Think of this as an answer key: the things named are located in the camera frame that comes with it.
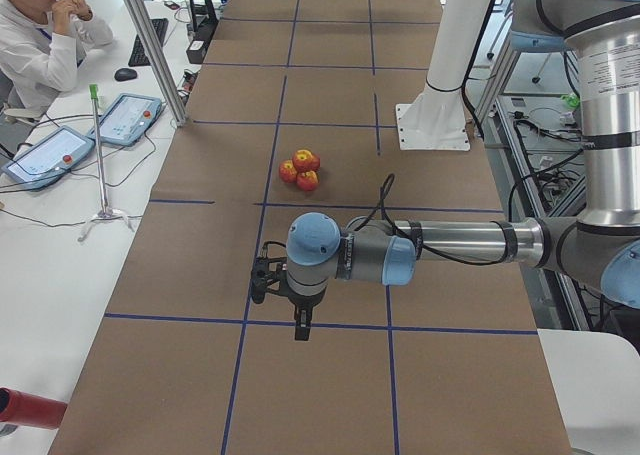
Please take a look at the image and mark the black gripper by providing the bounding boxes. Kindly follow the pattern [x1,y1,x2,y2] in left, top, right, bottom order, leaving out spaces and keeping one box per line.
[286,272,328,341]

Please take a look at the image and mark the red yellow apple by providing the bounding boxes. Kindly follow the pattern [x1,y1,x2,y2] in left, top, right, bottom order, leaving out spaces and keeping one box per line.
[292,149,314,173]

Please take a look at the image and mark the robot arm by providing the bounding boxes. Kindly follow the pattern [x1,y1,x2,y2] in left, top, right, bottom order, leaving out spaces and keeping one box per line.
[279,0,639,340]

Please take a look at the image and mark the front base apple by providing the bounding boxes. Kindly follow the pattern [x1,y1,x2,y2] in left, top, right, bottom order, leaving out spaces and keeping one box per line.
[296,170,319,192]

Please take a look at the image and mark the base apple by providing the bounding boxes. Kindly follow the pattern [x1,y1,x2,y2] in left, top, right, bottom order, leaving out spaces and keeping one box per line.
[278,159,298,184]
[296,170,319,192]
[310,154,321,171]

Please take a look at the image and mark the rear base apple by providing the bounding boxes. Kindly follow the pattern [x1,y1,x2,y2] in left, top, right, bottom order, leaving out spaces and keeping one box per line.
[278,159,298,184]

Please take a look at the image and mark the far teach pendant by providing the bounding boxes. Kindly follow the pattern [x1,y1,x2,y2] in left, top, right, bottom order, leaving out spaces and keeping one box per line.
[99,93,162,147]

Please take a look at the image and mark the teach pendant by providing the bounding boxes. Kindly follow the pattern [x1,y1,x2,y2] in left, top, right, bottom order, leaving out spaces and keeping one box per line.
[99,93,162,147]
[1,126,94,190]

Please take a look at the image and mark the red bottle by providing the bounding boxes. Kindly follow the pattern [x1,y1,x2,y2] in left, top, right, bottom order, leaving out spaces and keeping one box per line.
[1,387,67,429]

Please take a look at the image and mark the black computer box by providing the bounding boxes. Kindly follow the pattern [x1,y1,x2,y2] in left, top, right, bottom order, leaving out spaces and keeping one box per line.
[186,25,216,65]

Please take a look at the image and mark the near teach pendant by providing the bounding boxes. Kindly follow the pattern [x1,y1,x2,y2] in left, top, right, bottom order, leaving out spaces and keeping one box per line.
[1,126,94,190]

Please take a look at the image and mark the black computer mouse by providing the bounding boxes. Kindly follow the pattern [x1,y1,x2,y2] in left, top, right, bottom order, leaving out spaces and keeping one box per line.
[114,67,138,82]

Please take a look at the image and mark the black keyboard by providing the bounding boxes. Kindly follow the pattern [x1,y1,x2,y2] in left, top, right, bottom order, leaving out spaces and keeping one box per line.
[127,17,170,68]

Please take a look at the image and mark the seated person white hoodie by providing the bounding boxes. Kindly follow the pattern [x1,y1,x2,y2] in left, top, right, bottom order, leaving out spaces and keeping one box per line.
[1,0,113,113]

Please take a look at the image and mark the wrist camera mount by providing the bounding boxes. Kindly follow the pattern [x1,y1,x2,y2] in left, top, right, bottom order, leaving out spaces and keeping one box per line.
[249,240,287,304]

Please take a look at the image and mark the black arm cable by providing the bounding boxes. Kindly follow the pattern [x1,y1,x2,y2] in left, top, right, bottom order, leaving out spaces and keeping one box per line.
[344,173,506,266]

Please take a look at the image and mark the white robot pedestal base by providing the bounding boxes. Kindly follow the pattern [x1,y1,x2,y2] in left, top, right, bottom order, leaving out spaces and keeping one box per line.
[396,0,495,151]

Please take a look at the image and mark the metal reacher green handle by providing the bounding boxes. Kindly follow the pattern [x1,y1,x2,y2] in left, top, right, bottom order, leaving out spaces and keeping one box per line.
[77,83,134,242]

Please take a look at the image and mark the aluminium frame post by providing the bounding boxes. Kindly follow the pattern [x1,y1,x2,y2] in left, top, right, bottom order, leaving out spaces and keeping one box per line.
[123,0,187,127]

